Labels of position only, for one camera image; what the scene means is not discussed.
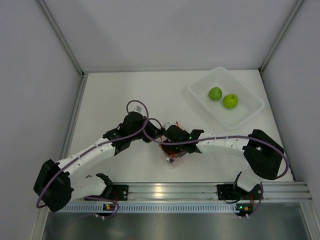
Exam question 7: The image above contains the white perforated plastic basket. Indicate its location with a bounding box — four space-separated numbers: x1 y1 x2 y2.
187 67 265 130

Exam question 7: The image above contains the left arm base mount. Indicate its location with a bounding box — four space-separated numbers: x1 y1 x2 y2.
100 184 129 201

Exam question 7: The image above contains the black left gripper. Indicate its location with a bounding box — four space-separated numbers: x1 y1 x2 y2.
129 115 164 143

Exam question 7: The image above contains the white slotted cable duct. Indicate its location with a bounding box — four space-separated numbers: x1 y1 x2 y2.
58 201 252 214

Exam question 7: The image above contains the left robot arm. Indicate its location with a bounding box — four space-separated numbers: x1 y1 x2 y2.
33 111 165 212

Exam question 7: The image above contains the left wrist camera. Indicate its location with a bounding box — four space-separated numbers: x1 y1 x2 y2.
133 105 145 114

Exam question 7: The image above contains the clear zip top bag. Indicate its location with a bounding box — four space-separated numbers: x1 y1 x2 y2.
158 120 191 167

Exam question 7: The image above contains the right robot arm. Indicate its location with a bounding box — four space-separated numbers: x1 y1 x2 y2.
159 125 284 203

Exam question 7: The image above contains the green fake apple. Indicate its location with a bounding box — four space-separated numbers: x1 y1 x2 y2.
222 93 239 109

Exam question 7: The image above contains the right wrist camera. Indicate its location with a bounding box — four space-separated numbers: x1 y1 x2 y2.
163 122 172 129

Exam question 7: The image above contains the aluminium mounting rail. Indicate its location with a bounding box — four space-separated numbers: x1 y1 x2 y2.
123 181 312 202

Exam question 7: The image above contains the green fake lime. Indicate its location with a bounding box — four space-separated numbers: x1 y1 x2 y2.
208 86 222 101

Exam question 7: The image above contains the red fake tomato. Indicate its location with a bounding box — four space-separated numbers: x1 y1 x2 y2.
165 149 181 156

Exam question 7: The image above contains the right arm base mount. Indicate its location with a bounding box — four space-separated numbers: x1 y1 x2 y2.
216 184 263 202

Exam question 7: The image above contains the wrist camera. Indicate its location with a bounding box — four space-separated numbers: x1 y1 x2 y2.
163 122 172 129
133 105 145 114

